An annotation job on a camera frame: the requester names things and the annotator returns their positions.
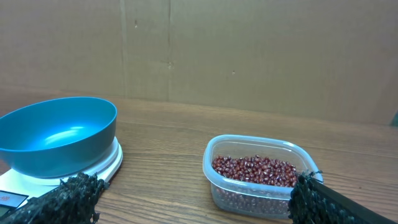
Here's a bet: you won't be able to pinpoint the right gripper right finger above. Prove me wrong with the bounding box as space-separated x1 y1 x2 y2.
288 171 397 224

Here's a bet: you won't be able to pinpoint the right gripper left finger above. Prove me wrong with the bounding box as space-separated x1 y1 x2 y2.
1 172 109 224

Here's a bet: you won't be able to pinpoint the clear plastic bean container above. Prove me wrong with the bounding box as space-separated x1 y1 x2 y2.
203 134 318 219

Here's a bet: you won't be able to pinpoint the teal blue bowl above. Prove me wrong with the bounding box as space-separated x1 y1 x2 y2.
1 96 118 178

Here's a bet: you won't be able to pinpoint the red adzuki beans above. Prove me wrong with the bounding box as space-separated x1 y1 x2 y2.
211 155 298 187

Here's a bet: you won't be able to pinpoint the white digital kitchen scale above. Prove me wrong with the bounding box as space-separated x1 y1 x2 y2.
1 138 123 217

